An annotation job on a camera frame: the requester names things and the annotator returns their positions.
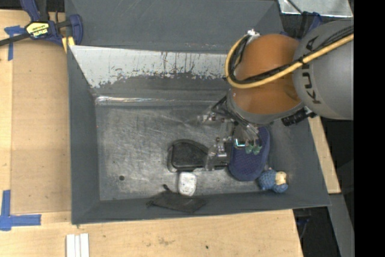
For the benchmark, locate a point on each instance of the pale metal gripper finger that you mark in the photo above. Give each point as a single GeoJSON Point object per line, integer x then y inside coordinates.
{"type": "Point", "coordinates": [214, 162]}
{"type": "Point", "coordinates": [222, 146]}

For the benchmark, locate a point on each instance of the black rounded flat object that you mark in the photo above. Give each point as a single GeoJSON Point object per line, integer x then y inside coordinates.
{"type": "Point", "coordinates": [188, 155]}

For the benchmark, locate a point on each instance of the blue oval mesh pad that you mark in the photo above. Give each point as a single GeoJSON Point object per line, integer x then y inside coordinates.
{"type": "Point", "coordinates": [246, 165]}

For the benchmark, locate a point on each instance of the black cloth pouch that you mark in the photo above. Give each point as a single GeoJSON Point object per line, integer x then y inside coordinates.
{"type": "Point", "coordinates": [177, 203]}

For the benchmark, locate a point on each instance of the blue knitted toy doll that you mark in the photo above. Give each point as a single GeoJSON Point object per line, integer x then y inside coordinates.
{"type": "Point", "coordinates": [272, 182]}

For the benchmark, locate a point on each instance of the grey metal bin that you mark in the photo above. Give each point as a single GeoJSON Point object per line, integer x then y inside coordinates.
{"type": "Point", "coordinates": [144, 135]}

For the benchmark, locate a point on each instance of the black cylinder on white bracket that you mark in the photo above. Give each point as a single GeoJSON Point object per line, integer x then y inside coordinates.
{"type": "Point", "coordinates": [296, 118]}

